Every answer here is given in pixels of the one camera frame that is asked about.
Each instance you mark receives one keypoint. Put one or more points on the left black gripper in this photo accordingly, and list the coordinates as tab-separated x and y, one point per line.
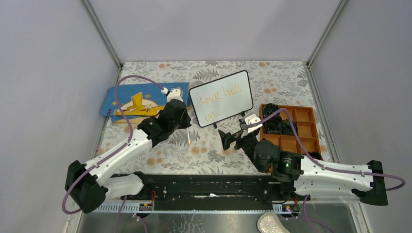
187	120

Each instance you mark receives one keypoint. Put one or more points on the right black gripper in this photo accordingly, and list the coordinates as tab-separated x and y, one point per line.
226	138

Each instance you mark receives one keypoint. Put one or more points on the white marker pen yellow end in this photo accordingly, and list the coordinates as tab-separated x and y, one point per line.
188	135

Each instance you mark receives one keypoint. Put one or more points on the small black-framed whiteboard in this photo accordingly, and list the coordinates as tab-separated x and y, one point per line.
222	98

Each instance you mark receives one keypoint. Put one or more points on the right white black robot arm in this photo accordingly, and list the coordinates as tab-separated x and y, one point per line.
304	175

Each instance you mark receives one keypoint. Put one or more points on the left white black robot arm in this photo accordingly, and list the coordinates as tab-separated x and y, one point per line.
92	183

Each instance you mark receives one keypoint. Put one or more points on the blue cartoon print cloth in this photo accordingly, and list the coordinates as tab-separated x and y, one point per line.
138	101

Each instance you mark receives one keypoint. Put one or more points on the rolled dark tie top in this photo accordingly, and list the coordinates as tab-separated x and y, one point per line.
268	109

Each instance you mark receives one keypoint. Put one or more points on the rolled dark tie right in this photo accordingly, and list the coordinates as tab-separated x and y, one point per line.
288	128

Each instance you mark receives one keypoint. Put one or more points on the orange wooden compartment tray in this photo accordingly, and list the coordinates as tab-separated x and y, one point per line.
307	131

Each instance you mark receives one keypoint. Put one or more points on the grey speckled oval object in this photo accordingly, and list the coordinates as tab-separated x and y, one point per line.
270	223

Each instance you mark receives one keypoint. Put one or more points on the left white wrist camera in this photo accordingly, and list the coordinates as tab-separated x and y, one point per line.
173	94

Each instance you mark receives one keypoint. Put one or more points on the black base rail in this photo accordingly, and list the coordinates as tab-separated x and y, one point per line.
213	192

